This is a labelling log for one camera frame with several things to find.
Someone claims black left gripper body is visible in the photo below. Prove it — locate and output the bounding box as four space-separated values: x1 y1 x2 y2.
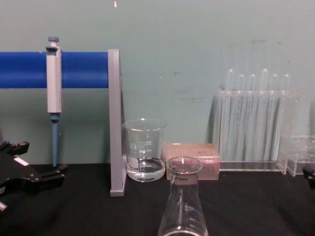
0 148 32 197

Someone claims clear glass conical flask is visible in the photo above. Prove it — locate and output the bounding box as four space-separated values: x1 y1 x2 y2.
157 155 210 236

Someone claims low clear acrylic tube rack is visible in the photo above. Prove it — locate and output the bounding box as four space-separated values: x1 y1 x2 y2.
280 134 315 177

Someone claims tall clear acrylic rack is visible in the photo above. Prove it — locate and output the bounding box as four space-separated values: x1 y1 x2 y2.
218 88 296 175

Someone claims black table cloth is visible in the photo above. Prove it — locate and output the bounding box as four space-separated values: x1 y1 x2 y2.
0 161 315 236

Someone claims grey blue pipette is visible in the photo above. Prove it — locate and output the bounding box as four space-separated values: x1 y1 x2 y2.
45 35 63 168

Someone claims clear glass beaker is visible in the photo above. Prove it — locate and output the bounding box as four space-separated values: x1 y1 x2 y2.
122 118 168 182

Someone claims clear plastic transfer pipette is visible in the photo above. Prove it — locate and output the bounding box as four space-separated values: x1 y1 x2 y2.
227 68 236 143
269 73 279 146
259 68 270 146
246 73 256 148
236 74 246 138

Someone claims pink pipette tip box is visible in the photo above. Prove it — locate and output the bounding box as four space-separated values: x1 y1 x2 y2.
163 142 221 181

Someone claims blue bar grey post stand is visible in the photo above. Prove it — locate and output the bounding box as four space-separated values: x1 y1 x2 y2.
0 49 127 198

